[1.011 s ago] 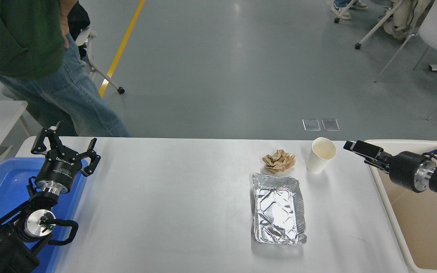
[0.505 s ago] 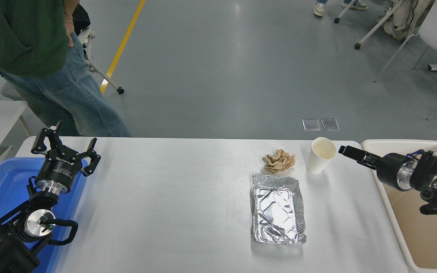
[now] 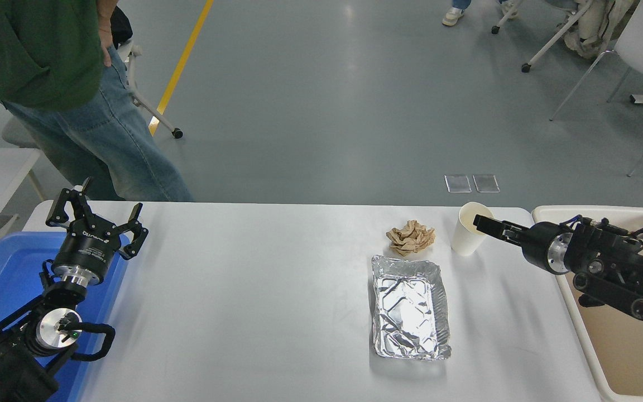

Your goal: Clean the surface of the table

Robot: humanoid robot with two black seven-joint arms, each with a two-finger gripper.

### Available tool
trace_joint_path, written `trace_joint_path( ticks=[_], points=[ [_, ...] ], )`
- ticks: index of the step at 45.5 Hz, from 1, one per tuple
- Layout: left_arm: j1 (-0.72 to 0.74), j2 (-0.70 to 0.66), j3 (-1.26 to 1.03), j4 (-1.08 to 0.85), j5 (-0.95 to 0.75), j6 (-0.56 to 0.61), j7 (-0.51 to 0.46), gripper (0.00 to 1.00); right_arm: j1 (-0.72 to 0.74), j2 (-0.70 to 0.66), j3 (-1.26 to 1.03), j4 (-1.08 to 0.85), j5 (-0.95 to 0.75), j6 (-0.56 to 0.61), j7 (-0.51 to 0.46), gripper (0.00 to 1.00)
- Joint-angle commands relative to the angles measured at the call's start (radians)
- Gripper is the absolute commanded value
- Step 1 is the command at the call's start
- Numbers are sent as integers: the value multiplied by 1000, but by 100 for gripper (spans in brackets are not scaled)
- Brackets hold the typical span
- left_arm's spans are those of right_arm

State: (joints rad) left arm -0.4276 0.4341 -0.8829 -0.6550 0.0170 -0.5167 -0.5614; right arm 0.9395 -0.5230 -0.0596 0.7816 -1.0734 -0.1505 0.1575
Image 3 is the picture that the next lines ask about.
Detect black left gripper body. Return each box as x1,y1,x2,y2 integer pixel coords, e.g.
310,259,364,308
52,221,120,274

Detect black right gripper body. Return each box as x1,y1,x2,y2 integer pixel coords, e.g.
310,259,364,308
521,222,559,274

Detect white paper cup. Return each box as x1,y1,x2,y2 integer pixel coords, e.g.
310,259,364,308
450,202,494,257

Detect silver foil tray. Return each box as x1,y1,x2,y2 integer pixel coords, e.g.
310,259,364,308
371,255,452,361

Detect crumpled tan paper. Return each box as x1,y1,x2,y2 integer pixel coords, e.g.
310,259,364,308
386,220,436,257

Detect blue plastic tray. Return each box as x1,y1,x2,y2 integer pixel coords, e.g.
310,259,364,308
0,231,131,402

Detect white rolling chair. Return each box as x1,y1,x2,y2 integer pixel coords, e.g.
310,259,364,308
492,0,584,74
118,42,184,139

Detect large pale bin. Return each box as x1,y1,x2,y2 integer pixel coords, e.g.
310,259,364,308
531,205,643,402

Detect person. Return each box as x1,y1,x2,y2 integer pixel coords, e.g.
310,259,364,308
0,0,194,203
442,0,473,27

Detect black backpack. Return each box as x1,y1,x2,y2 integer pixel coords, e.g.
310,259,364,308
111,6,134,48

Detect beige jacket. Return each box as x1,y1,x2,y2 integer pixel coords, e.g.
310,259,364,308
564,0,635,59

